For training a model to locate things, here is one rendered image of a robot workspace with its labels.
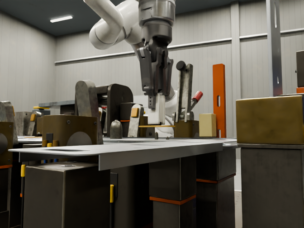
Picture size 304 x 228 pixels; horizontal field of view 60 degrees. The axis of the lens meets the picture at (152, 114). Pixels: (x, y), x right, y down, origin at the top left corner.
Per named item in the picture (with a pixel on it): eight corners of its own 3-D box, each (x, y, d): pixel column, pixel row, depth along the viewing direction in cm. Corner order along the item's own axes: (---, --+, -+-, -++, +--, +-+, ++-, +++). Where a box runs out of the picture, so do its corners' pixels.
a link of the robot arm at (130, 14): (160, 128, 165) (183, 106, 172) (178, 137, 153) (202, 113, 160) (97, 13, 120) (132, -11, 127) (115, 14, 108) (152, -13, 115)
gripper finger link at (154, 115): (160, 94, 62) (158, 93, 61) (160, 124, 61) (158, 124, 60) (149, 95, 63) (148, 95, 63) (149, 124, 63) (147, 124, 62)
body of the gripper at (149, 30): (153, 35, 70) (153, 69, 69) (134, 24, 63) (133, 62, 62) (178, 29, 66) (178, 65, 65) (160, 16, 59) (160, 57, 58)
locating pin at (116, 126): (107, 144, 69) (107, 119, 69) (115, 144, 71) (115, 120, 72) (116, 145, 67) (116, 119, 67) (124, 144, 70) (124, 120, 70)
